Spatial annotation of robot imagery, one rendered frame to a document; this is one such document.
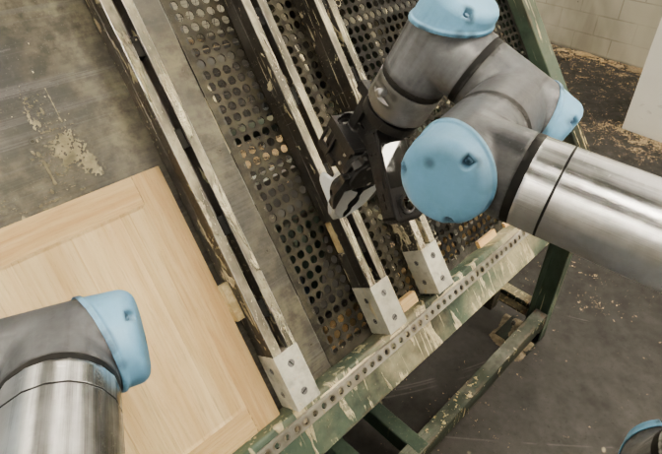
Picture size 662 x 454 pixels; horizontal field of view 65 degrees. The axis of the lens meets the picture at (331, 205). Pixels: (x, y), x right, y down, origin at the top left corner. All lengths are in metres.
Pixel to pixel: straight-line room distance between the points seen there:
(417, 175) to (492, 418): 1.95
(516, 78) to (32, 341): 0.44
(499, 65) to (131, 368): 0.40
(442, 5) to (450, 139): 0.16
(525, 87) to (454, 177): 0.14
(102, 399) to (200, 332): 0.72
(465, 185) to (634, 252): 0.12
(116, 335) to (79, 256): 0.62
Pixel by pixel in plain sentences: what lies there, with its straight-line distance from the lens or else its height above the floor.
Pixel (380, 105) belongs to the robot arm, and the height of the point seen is 1.63.
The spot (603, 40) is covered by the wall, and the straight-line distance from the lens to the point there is 6.23.
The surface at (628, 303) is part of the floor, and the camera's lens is 2.98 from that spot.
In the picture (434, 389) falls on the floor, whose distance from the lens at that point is 2.33.
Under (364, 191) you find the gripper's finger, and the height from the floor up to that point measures 1.48.
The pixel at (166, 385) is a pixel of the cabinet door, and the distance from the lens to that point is 1.06.
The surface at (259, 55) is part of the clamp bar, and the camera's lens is 1.19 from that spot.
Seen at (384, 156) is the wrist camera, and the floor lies 1.57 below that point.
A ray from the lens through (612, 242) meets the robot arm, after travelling 0.40.
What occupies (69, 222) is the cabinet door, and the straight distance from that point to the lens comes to 1.01.
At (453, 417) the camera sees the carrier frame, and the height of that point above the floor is 0.18.
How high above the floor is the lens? 1.87
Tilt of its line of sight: 35 degrees down
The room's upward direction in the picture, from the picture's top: straight up
